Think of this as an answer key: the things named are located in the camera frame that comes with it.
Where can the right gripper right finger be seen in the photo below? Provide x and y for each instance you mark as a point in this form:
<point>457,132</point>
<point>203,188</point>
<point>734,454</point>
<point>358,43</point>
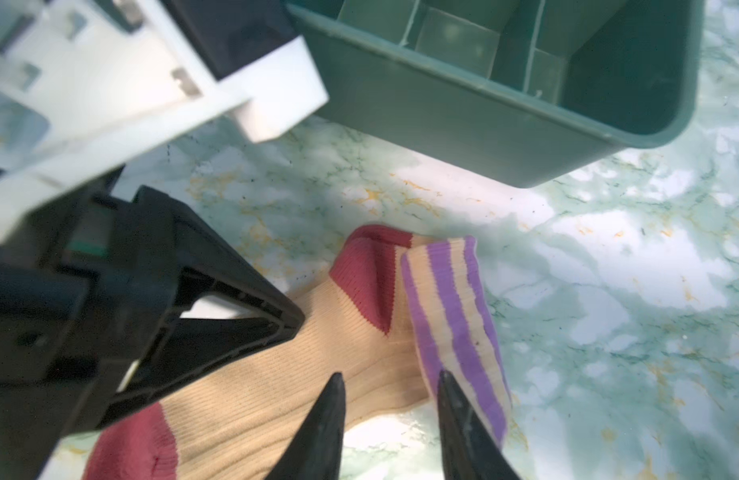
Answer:
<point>467,450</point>

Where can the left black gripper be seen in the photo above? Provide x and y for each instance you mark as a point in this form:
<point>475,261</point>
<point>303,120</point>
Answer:
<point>92,287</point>

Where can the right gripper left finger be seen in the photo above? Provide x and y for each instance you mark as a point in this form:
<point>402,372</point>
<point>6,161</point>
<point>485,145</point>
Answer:
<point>315,450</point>

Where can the beige purple striped sock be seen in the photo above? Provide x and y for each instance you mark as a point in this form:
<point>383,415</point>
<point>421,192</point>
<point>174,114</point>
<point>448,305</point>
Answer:
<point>395,309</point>

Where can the green plastic organizer tray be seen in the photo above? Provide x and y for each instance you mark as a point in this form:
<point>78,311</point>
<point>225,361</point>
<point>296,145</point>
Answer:
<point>518,91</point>

